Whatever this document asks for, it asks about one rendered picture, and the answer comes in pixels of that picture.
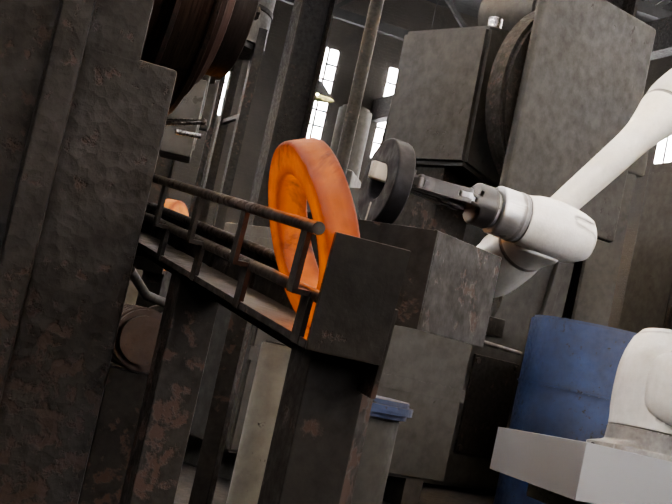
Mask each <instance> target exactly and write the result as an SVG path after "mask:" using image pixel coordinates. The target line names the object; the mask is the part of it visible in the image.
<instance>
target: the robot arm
mask: <svg viewBox="0 0 672 504"><path fill-rule="evenodd" d="M670 136H672V69H670V70H669V71H668V72H666V73H665V74H664V75H663V76H661V77H660V78H659V79H658V80H657V81H656V82H655V83H654V84H653V85H652V86H651V88H650V89H649V91H648V92H647V93H646V95H645V96H644V97H643V98H642V100H641V102H640V104H639V105H638V107H637V109H636V111H635V113H634V114H633V116H632V118H631V119H630V121H629V122H628V123H627V125H626V126H625V127H624V128H623V129H622V130H621V132H620V133H619V134H618V135H617V136H616V137H615V138H614V139H613V140H611V141H610V142H609V143H608V144H607V145H606V146H605V147H604V148H603V149H602V150H601V151H600V152H599V153H598V154H596V155H595V156H594V157H593V158H592V159H591V160H590V161H589V162H588V163H587V164H586V165H585V166H584V167H582V168H581V169H580V170H579V171H578V172H577V173H576V174H575V175H574V176H573V177H572V178H571V179H570V180H569V181H567V182H566V183H565V184H564V185H563V186H562V187H561V188H560V189H559V190H558V191H557V192H556V193H555V194H554V195H552V196H551V197H550V198H548V197H543V196H531V195H527V194H525V193H523V192H518V191H515V190H512V189H509V188H507V187H504V186H499V187H496V188H494V187H491V186H489V185H486V184H483V183H477V184H475V185H474V186H472V187H471V188H468V187H465V186H460V185H456V184H453V183H449V182H446V181H442V180H439V179H436V178H432V177H429V176H425V175H424V174H419V175H416V173H417V170H415V175H414V180H413V184H412V188H411V191H410V193H411V194H414V195H417V196H419V197H422V198H424V199H427V200H429V201H432V202H434V203H436V204H437V205H441V204H442V205H445V206H447V207H448V208H450V209H453V210H457V209H460V210H462V213H463V214H462V215H463V219H464V221H465V222H466V223H467V224H470V225H473V226H476V227H479V228H482V230H483V232H484V233H485V234H486V233H487V234H488V235H487V236H486V237H485V238H484V239H483V240H482V241H481V243H480V244H479V245H477V246H476V247H478V248H481V249H483V250H485V251H488V252H490V253H493V254H495V255H497V256H500V257H502V259H501V264H500V269H499V274H498V279H497V283H496V288H495V293H494V298H496V297H500V296H503V295H506V294H508V293H510V292H511V291H513V290H515V289H516V288H518V287H519V286H520V285H522V284H523V283H524V282H526V281H527V280H528V279H529V278H531V277H532V276H533V275H534V274H535V273H536V272H537V271H538V269H540V268H541V267H544V266H547V265H552V264H556V263H557V262H562V263H573V262H579V261H584V260H586V259H587V258H588V257H589V256H590V255H591V253H592V252H593V250H594V247H595V245H596V241H597V229H596V225H595V222H594V221H593V220H592V219H591V218H590V217H589V216H587V215H586V214H585V213H583V212H581V211H580V210H579V209H580V208H581V207H583V206H584V205H585V204H586V203H587V202H588V201H590V200H591V199H592V198H593V197H594V196H595V195H597V194H598V193H599V192H600V191H601V190H602V189H604V188H605V187H606V186H607V185H608V184H609V183H611V182H612V181H613V180H614V179H615V178H616V177H618V176H619V175H620V174H621V173H622V172H623V171H625V170H626V169H627V168H628V167H629V166H630V165H631V164H633V163H634V162H635V161H636V160H637V159H638V158H639V157H641V156H642V155H643V154H644V153H645V152H647V151H648V150H649V149H650V148H652V147H653V146H655V145H656V144H658V143H659V142H661V141H663V140H664V139H666V138H668V137H670ZM368 178H371V179H374V180H377V181H380V182H383V183H385V181H386V178H387V165H386V164H385V163H382V162H379V161H376V160H374V161H372V163H371V166H370V170H369V174H368ZM586 442H589V443H591V442H594V443H595V444H597V445H602V446H606V447H610V448H614V449H619V450H623V451H627V452H632V453H636V454H640V455H645V456H649V457H653V458H657V459H662V460H666V461H670V462H672V330H671V329H663V328H646V329H643V330H641V331H640V332H639V333H638V334H636V335H635V336H634V337H633V338H632V340H631V341H630V343H629V344H628V346H627V347H626V349H625V351H624V353H623V355H622V357H621V360H620V362H619V365H618V369H617V372H616V376H615V381H614V385H613V390H612V395H611V402H610V412H609V420H608V425H607V428H606V432H605V436H604V437H603V438H600V439H587V440H586Z"/></svg>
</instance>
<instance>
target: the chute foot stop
mask: <svg viewBox="0 0 672 504"><path fill-rule="evenodd" d="M410 252H411V251H410V250H406V249H402V248H398V247H394V246H390V245H386V244H382V243H379V242H375V241H371V240H367V239H363V238H359V237H355V236H351V235H347V234H343V233H339V232H335V233H334V237H333V241H332V245H331V249H330V253H329V256H328V260H327V264H326V268H325V272H324V276H323V279H322V283H321V287H320V291H319V295H318V299H317V302H316V306H315V310H314V314H313V318H312V322H311V325H310V329H309V333H308V337H307V341H306V345H305V349H306V350H309V351H314V352H319V353H323V354H328V355H332V356H337V357H342V358H346V359H351V360H355V361H360V362H365V363H369V364H374V365H378V366H381V362H382V359H383V355H384V351H385V347H386V343H387V340H388V336H389V332H390V328H391V324H392V321H393V317H394V313H395V309H396V305H397V302H398V298H399V294H400V290H401V286H402V283H403V279H404V275H405V271H406V267H407V264H408V260H409V256H410Z"/></svg>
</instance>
